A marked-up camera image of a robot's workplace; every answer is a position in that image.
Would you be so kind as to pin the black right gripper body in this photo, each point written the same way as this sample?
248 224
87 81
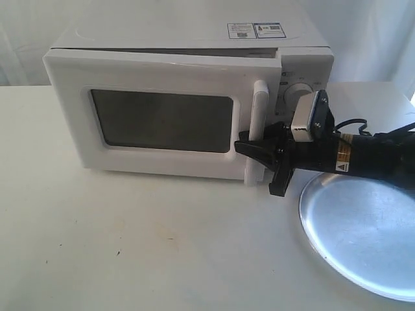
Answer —
289 155

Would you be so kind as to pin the white and blue label sticker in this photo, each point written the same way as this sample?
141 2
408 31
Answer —
272 30

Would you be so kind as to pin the white microwave door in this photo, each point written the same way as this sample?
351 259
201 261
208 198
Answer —
168 114

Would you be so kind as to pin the upper white microwave knob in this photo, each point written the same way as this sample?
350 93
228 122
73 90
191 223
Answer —
294 93

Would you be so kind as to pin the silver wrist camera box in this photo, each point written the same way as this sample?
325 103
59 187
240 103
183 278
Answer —
309 118

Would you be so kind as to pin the white microwave oven body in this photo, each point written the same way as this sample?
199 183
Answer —
198 31

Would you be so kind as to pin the round silver metal tray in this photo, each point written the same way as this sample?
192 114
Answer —
364 230

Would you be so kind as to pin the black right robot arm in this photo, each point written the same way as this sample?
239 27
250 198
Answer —
345 149

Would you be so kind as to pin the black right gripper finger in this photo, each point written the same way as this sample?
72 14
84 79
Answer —
263 151
275 129

